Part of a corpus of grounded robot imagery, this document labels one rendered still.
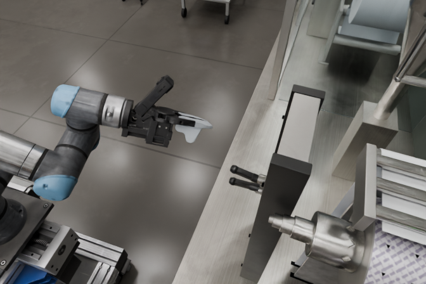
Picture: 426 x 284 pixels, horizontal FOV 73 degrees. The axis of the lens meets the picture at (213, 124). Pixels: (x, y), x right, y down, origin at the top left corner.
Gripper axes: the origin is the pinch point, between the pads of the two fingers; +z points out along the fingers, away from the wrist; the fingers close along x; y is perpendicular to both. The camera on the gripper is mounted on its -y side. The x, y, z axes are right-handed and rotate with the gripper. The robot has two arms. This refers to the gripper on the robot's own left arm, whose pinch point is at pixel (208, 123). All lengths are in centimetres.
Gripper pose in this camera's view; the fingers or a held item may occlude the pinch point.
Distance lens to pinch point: 71.4
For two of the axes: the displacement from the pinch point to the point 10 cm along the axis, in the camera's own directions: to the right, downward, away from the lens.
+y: -2.5, 9.4, 2.1
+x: 1.5, 2.5, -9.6
